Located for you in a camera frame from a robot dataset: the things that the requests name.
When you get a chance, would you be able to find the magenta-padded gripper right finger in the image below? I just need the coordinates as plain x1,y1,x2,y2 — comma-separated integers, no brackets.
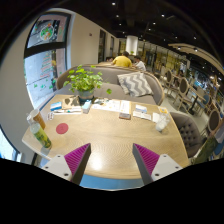
131,143,184,186

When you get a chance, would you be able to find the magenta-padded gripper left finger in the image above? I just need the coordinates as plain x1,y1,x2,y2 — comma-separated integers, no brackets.
41,142,92,186

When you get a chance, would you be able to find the clear green-label drink bottle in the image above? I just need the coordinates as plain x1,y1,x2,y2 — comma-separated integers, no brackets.
26,114,53,150

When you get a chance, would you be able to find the flat round red coaster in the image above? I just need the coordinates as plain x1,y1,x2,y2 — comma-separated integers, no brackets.
55,122,70,135

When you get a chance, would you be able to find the clear plastic cup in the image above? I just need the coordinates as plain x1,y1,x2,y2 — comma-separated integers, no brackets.
155,112,171,133

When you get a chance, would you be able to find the grey tufted armchair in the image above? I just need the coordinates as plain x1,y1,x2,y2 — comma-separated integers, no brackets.
169,111,204,159

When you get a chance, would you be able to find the white pen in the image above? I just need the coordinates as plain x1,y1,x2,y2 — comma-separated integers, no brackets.
53,107,83,115

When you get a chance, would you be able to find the blue white card pack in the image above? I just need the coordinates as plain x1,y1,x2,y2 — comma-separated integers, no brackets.
134,104,149,114

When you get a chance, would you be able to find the small light blue box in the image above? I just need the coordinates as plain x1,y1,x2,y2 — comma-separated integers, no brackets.
81,99,93,114

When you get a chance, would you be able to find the long white box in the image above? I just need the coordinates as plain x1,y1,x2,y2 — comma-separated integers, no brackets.
118,99,132,120

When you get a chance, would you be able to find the flat blue box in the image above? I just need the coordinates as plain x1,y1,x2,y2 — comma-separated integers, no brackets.
49,101,63,112

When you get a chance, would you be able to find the printed white leaflet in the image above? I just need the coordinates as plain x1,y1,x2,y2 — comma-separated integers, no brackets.
91,98,122,114

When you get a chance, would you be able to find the grey chevron cushion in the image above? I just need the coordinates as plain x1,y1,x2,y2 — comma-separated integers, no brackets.
116,72,154,98

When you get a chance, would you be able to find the green potted plant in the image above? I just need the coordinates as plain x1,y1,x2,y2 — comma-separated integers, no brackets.
63,65,113,101

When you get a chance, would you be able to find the grey curved sofa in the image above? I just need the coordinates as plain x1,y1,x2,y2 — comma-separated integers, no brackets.
54,63,166,107

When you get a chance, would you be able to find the group of wooden chairs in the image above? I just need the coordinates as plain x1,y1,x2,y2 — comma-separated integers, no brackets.
159,68,224,134

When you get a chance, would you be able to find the person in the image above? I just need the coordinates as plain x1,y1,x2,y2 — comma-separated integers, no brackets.
112,50,134,69
133,55,147,72

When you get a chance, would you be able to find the white round pillar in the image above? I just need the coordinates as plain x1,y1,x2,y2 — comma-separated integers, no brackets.
125,34,139,56

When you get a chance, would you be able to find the group of ceiling lights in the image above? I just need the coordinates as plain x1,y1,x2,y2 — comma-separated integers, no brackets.
109,1,201,53

